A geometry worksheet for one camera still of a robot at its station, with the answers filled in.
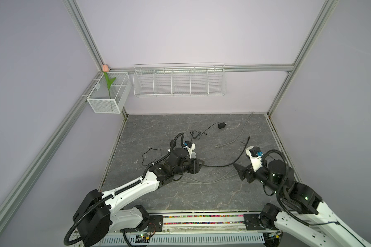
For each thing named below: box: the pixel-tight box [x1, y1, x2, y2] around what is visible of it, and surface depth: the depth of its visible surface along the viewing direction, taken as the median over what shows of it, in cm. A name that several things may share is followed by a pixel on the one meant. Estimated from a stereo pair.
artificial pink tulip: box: [102, 63, 117, 100], surface depth 92 cm
